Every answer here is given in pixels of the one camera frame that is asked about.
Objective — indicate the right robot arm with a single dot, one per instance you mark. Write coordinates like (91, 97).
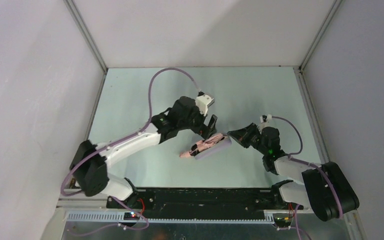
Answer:
(322, 188)

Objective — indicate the aluminium frame rail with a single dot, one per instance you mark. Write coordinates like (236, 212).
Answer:
(103, 208)

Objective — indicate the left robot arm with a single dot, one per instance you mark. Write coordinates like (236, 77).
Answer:
(92, 162)

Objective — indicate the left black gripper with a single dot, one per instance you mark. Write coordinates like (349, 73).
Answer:
(201, 121)

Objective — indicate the controller board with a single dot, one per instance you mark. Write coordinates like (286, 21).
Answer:
(131, 216)
(283, 223)

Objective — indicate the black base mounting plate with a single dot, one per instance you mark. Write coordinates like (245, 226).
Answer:
(162, 203)

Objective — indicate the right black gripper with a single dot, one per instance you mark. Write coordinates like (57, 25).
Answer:
(249, 136)

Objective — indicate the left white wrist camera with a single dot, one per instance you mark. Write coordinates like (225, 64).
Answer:
(203, 101)

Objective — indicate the right controller board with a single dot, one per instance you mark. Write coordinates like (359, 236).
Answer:
(283, 223)

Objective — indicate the pink folding umbrella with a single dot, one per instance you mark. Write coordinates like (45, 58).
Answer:
(205, 146)

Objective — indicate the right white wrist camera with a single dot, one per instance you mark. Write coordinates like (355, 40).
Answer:
(264, 122)

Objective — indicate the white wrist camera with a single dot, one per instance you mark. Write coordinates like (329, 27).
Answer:
(264, 122)
(203, 101)

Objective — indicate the left controller board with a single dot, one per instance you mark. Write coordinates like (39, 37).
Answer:
(131, 216)

